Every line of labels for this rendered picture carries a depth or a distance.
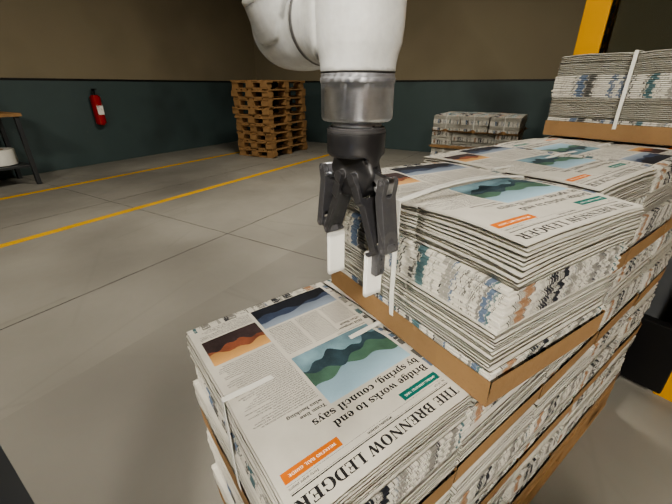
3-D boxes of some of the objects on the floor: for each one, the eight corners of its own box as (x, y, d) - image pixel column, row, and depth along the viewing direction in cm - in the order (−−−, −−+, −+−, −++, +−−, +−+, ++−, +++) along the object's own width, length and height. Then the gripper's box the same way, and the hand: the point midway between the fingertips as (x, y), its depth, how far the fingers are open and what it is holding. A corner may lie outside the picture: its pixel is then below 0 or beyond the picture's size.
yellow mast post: (507, 320, 202) (615, -118, 124) (515, 314, 207) (624, -110, 129) (523, 328, 196) (648, -130, 117) (531, 322, 200) (656, -121, 122)
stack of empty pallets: (275, 146, 787) (270, 80, 732) (308, 149, 751) (306, 80, 696) (236, 155, 686) (227, 80, 631) (273, 159, 650) (267, 79, 595)
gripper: (442, 129, 40) (421, 303, 49) (331, 117, 55) (332, 252, 64) (394, 133, 36) (382, 323, 45) (289, 119, 51) (296, 264, 60)
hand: (353, 266), depth 54 cm, fingers open, 8 cm apart
